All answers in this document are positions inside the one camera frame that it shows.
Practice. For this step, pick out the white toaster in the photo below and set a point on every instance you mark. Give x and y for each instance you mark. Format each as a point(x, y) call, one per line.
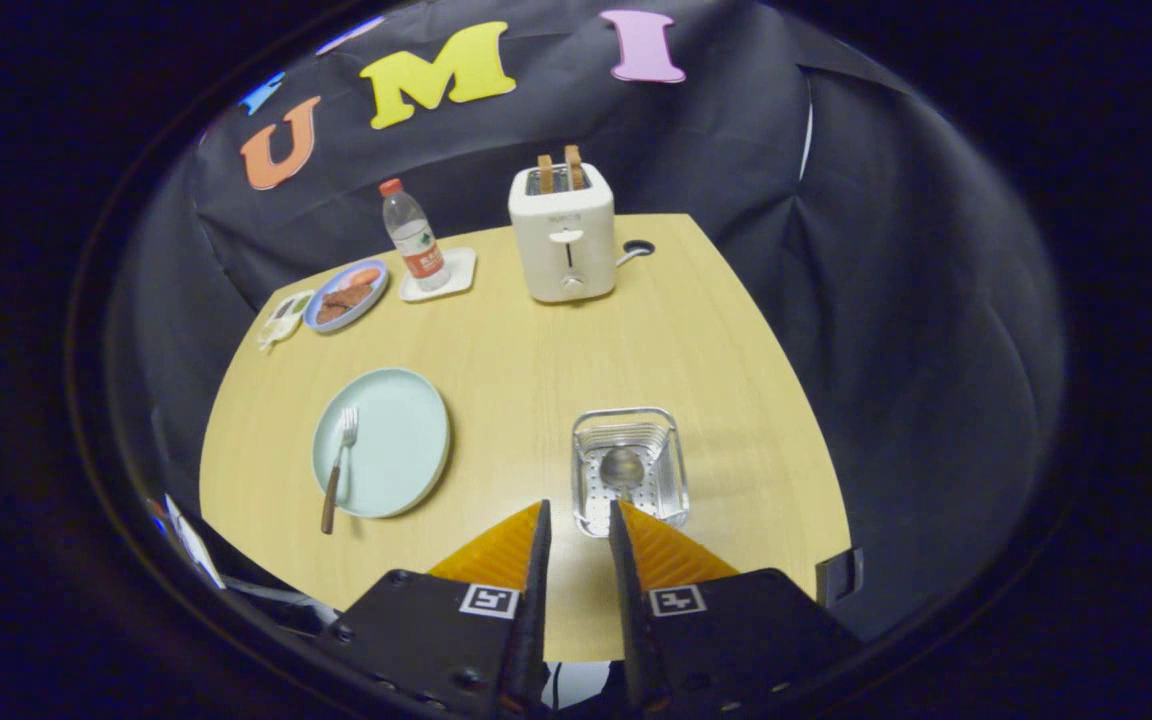
point(546, 250)

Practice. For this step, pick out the white square coaster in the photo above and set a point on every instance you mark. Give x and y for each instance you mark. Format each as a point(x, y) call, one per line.
point(458, 270)

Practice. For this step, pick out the brown meat slices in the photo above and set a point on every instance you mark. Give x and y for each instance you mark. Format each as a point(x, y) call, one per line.
point(344, 300)

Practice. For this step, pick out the black backdrop cloth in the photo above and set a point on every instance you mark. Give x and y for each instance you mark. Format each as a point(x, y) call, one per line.
point(916, 320)

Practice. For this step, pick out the orange sausage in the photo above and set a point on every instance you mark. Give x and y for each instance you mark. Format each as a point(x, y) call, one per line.
point(363, 277)

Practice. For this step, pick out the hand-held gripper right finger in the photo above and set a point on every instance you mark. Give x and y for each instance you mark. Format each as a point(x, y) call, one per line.
point(726, 640)

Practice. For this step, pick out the clear water bottle red cap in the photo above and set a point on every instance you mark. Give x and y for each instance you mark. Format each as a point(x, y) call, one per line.
point(416, 240)

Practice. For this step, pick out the white divided sauce dish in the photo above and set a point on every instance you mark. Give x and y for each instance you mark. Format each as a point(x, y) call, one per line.
point(284, 318)

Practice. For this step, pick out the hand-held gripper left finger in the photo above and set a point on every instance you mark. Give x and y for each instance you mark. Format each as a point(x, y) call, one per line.
point(436, 640)

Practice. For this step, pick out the blue plate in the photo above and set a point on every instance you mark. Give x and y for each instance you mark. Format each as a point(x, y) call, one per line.
point(321, 318)

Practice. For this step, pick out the small black box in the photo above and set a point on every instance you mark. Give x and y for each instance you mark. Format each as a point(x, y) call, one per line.
point(839, 577)

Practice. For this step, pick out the toasted bread slice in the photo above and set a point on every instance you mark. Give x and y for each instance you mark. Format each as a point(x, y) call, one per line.
point(545, 172)
point(574, 166)

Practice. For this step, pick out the light green plate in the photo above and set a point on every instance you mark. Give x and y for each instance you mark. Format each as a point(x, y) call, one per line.
point(396, 440)

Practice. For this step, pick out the metal spoon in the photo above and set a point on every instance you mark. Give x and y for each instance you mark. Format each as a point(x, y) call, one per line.
point(622, 467)

